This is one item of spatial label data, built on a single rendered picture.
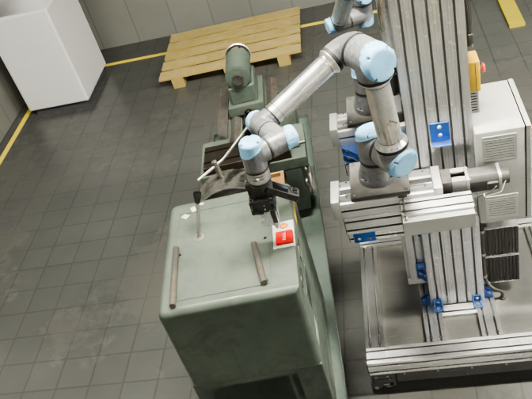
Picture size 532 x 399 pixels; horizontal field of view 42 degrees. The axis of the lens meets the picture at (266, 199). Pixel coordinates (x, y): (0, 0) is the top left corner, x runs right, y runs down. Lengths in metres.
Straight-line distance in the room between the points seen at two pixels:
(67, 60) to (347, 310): 3.58
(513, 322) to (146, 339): 1.97
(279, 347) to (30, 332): 2.36
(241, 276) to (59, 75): 4.35
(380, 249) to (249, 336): 1.55
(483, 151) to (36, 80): 4.57
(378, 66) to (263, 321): 0.90
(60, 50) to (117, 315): 2.79
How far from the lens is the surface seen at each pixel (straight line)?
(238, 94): 3.82
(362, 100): 3.03
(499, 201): 2.97
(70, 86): 6.44
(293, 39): 6.18
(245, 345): 2.41
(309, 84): 2.29
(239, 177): 2.77
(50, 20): 6.18
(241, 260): 2.37
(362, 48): 2.22
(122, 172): 5.41
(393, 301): 3.51
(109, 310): 4.32
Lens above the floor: 2.85
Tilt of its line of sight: 38 degrees down
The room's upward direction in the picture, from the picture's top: 18 degrees counter-clockwise
